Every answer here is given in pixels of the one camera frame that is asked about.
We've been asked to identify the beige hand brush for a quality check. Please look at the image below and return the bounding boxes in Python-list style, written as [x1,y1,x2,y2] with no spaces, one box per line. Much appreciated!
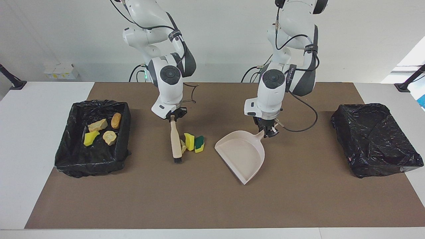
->
[170,119,183,164]

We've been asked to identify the beige plastic dustpan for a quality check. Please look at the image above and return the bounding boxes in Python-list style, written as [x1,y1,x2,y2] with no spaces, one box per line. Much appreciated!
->
[214,130,266,185]

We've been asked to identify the striped orange bread piece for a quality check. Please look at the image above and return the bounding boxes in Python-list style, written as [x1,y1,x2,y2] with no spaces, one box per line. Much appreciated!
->
[102,130,118,146]

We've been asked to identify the large pale bread chunk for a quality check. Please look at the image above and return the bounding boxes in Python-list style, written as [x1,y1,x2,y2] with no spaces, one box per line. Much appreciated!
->
[88,119,108,132]

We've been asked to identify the plain yellow sponge piece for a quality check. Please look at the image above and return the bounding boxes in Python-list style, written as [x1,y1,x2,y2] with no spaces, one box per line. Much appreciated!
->
[83,130,100,147]

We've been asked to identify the black bag lined bin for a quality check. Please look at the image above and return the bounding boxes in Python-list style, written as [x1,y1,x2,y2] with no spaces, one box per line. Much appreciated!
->
[54,100,132,178]
[330,103,424,179]

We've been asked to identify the brown table mat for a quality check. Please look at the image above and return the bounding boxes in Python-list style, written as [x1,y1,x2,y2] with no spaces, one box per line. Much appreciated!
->
[24,82,425,229]

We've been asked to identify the black clamp stand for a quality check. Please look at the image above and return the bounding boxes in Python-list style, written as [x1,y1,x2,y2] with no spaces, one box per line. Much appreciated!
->
[394,65,425,93]
[0,64,27,90]

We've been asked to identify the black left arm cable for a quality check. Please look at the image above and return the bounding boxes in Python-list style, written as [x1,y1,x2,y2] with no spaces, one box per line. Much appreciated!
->
[274,7,318,132]

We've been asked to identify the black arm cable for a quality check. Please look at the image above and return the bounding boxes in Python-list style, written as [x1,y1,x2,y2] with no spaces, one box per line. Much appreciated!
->
[274,7,318,132]
[115,0,200,104]

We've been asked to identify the black left base cable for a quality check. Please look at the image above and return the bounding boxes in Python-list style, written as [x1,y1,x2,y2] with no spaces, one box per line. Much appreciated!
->
[241,55,274,83]

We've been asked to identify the black base cable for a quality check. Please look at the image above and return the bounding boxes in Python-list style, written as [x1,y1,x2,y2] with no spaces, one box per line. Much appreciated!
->
[241,55,274,83]
[129,64,148,82]

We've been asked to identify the black right base cable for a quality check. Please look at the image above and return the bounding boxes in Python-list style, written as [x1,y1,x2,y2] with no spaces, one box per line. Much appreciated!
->
[129,64,148,82]

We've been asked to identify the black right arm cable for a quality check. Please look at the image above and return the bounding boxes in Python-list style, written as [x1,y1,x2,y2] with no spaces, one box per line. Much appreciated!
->
[115,0,200,104]

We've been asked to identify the white wall outlet box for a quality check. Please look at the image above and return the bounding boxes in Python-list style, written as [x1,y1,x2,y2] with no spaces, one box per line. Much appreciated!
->
[43,63,79,80]

